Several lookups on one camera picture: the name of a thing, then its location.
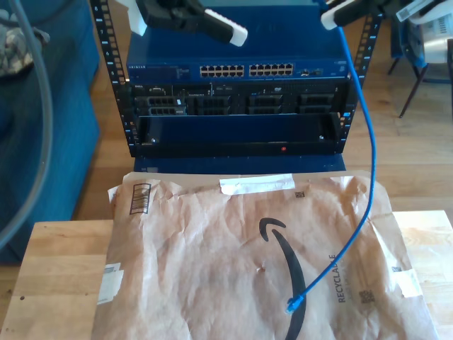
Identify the black rack server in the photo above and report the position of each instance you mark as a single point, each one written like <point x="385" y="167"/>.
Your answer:
<point x="240" y="102"/>

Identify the dark metal chair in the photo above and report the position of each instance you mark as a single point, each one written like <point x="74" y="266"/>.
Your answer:
<point x="407" y="104"/>

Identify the blue sofa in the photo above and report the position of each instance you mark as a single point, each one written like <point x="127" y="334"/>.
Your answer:
<point x="70" y="141"/>

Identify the black rack frame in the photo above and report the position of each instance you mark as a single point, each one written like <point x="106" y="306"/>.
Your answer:
<point x="108" y="53"/>

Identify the brown packing paper envelope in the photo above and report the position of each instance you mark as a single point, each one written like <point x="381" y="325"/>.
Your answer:
<point x="212" y="265"/>

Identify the blue network switch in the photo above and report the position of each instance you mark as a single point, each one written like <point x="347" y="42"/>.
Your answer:
<point x="283" y="46"/>

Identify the camouflage cloth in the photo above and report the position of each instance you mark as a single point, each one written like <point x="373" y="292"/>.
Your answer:
<point x="14" y="53"/>

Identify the blue jacket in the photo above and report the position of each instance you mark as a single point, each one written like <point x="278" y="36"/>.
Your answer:
<point x="410" y="53"/>

